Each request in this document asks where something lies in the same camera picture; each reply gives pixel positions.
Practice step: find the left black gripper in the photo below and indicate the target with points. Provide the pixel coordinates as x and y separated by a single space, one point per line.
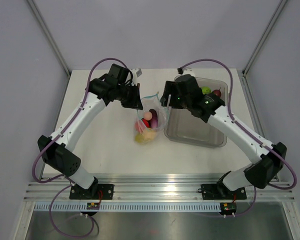
135 102

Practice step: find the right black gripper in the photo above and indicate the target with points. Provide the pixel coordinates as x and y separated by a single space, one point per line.
170 88

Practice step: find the pink toy peach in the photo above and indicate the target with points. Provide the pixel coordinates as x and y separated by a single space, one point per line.
148 115

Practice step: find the clear zip top bag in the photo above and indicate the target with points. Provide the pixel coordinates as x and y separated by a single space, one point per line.
151 102

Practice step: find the purple toy eggplant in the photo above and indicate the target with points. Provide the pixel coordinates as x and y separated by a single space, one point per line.
154 123

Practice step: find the orange toy fruit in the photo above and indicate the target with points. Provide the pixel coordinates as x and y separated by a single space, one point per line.
149 134

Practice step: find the green toy fruit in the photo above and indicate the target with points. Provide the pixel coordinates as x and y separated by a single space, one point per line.
206 90

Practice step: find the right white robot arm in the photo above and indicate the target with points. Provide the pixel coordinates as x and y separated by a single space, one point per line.
266 158

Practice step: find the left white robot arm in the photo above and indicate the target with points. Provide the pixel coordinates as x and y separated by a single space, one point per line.
57 149

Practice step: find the clear grey plastic bin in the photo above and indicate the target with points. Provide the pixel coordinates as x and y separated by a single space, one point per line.
191 127

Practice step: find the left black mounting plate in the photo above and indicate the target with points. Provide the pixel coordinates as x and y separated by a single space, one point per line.
99 191

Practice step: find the black mounting plate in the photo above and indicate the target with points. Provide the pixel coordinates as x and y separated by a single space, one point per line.
99 191
212 191

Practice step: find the left small circuit board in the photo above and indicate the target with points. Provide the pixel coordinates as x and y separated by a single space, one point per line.
93 206

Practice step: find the small circuit board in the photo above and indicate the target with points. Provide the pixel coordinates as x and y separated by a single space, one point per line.
228 207
93 206

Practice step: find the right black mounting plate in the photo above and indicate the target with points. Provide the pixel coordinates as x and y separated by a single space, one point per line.
212 191

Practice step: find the right small circuit board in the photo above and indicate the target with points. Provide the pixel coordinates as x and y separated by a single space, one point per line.
228 207

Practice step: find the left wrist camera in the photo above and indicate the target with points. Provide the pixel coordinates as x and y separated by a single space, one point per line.
136 73

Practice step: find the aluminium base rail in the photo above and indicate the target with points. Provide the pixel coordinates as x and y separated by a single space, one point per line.
131 187

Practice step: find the left aluminium frame post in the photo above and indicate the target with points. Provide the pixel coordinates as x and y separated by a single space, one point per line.
34 9

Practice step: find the aluminium frame post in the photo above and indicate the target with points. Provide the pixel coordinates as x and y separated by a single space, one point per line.
34 9
265 35

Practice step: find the right aluminium frame post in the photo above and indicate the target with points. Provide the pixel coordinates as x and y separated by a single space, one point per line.
265 35

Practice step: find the white slotted cable duct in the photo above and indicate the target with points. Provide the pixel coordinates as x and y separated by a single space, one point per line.
125 207

